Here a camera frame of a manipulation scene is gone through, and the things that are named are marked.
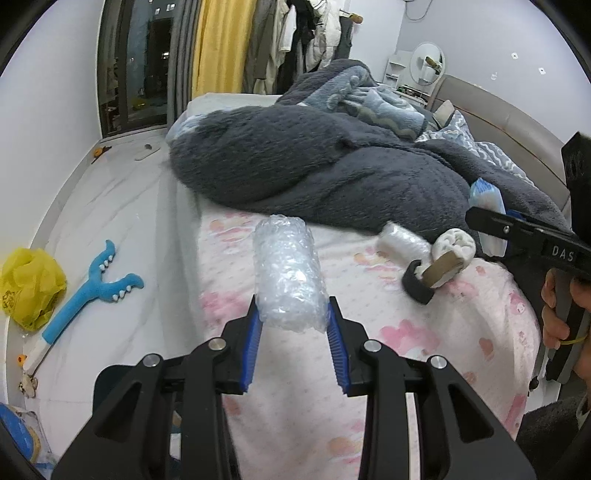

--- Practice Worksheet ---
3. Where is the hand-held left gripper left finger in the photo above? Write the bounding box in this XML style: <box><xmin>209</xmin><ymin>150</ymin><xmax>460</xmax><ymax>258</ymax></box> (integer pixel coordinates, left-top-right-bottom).
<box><xmin>51</xmin><ymin>295</ymin><xmax>265</xmax><ymax>480</ymax></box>

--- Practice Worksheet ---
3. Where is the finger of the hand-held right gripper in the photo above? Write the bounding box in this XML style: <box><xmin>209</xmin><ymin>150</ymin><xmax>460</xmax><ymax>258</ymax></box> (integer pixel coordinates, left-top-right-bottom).
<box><xmin>465</xmin><ymin>207</ymin><xmax>557</xmax><ymax>247</ymax></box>

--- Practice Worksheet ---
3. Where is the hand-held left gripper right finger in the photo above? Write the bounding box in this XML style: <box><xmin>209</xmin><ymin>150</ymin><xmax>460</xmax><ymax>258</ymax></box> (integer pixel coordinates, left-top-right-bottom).
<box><xmin>325</xmin><ymin>295</ymin><xmax>539</xmax><ymax>480</ymax></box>

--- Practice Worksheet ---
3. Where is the blue tissue packet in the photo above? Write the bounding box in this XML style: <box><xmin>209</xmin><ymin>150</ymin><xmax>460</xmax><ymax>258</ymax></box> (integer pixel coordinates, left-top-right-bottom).
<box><xmin>468</xmin><ymin>178</ymin><xmax>522</xmax><ymax>258</ymax></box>

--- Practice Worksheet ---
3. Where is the large bubble wrap roll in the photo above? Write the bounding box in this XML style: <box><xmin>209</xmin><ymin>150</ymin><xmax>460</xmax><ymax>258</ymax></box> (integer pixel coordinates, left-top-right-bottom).
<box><xmin>252</xmin><ymin>214</ymin><xmax>330</xmax><ymax>334</ymax></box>

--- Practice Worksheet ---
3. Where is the person's right hand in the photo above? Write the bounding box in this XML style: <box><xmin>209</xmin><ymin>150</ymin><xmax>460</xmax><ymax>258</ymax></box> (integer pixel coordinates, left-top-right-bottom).
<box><xmin>540</xmin><ymin>268</ymin><xmax>591</xmax><ymax>348</ymax></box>

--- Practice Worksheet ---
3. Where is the bed with pink printed sheet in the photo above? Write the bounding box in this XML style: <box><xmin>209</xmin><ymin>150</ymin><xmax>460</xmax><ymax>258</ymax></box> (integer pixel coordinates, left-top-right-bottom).
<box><xmin>166</xmin><ymin>92</ymin><xmax>543</xmax><ymax>480</ymax></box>

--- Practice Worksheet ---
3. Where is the light blue patterned quilt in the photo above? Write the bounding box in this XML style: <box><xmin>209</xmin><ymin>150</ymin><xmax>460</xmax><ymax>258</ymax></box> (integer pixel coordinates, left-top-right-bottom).
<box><xmin>414</xmin><ymin>110</ymin><xmax>539</xmax><ymax>183</ymax></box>

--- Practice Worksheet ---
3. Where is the small bubble wrap piece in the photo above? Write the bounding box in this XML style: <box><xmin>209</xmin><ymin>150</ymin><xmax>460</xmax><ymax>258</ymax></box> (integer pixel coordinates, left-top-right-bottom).
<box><xmin>378</xmin><ymin>221</ymin><xmax>433</xmax><ymax>262</ymax></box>

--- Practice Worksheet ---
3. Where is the beige padded headboard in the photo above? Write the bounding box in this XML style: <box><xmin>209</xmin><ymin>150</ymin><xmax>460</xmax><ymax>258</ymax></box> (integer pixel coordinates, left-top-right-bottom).
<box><xmin>431</xmin><ymin>75</ymin><xmax>575</xmax><ymax>210</ymax></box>

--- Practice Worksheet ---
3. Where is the beige pillow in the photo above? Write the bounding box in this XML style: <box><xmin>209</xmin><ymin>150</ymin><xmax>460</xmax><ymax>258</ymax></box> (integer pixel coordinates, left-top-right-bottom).
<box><xmin>433</xmin><ymin>98</ymin><xmax>456</xmax><ymax>129</ymax></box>

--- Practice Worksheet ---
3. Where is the white vanity table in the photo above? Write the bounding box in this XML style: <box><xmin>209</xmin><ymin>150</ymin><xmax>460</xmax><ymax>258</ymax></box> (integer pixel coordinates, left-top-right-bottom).
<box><xmin>396</xmin><ymin>84</ymin><xmax>435</xmax><ymax>104</ymax></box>

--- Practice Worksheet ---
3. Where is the blue forked massage stick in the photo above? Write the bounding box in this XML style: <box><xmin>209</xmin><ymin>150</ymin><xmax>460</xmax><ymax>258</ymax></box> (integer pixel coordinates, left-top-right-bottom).
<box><xmin>22</xmin><ymin>239</ymin><xmax>145</xmax><ymax>376</ymax></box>

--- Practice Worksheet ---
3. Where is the round white mirror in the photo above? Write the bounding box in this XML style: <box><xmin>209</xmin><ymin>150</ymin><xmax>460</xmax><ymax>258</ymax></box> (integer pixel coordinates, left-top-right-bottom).
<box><xmin>410</xmin><ymin>42</ymin><xmax>447</xmax><ymax>87</ymax></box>

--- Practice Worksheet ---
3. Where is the dark grey fleece blanket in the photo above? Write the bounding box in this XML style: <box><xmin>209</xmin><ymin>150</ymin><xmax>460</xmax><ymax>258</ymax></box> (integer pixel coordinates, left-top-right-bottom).
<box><xmin>168</xmin><ymin>105</ymin><xmax>573</xmax><ymax>241</ymax></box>

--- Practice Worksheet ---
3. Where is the white small shelf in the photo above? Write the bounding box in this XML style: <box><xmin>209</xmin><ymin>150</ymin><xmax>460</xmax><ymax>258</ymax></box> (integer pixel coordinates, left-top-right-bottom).
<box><xmin>383</xmin><ymin>51</ymin><xmax>413</xmax><ymax>86</ymax></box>

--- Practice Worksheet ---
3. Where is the blue fleece blanket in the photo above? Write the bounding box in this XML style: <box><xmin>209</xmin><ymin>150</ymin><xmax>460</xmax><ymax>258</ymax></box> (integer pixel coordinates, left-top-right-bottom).
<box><xmin>277</xmin><ymin>58</ymin><xmax>428</xmax><ymax>141</ymax></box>

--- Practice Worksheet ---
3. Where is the yellow plastic bag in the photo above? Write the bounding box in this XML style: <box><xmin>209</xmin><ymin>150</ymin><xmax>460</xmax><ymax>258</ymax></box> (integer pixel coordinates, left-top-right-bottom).
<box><xmin>0</xmin><ymin>247</ymin><xmax>68</xmax><ymax>332</ymax></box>

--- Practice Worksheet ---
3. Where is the grey hanging garment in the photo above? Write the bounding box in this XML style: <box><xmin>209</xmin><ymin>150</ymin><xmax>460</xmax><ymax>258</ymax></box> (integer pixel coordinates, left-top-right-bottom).
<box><xmin>337</xmin><ymin>14</ymin><xmax>355</xmax><ymax>62</ymax></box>

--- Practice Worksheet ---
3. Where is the blue printed plastic bag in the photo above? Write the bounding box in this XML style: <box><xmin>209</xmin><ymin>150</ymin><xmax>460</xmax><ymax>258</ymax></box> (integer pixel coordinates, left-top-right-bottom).
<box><xmin>0</xmin><ymin>403</ymin><xmax>49</xmax><ymax>468</ymax></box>

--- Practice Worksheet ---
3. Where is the white hanging jacket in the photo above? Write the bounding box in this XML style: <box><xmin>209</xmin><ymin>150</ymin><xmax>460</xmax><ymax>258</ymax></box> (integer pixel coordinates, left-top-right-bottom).
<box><xmin>305</xmin><ymin>0</ymin><xmax>343</xmax><ymax>72</ymax></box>

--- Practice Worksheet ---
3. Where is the black hanging garment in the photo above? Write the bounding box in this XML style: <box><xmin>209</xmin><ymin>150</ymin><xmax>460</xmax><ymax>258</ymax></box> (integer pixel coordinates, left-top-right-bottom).
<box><xmin>276</xmin><ymin>0</ymin><xmax>319</xmax><ymax>93</ymax></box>

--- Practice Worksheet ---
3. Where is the beige hanging garment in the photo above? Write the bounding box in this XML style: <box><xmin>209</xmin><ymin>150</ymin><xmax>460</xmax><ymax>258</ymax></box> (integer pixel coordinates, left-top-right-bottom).
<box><xmin>265</xmin><ymin>0</ymin><xmax>298</xmax><ymax>93</ymax></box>

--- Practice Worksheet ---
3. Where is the yellow curtain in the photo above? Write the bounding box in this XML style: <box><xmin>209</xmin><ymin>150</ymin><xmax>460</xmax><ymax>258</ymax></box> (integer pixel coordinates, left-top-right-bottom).
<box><xmin>191</xmin><ymin>0</ymin><xmax>257</xmax><ymax>99</ymax></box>

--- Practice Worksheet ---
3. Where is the dark glass balcony door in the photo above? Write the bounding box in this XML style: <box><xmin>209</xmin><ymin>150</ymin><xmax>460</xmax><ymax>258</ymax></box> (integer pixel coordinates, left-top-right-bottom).
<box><xmin>98</xmin><ymin>0</ymin><xmax>185</xmax><ymax>140</ymax></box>

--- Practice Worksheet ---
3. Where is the black tape ring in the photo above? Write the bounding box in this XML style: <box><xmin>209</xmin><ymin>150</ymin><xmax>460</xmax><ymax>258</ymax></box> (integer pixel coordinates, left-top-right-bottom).
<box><xmin>401</xmin><ymin>259</ymin><xmax>438</xmax><ymax>306</ymax></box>

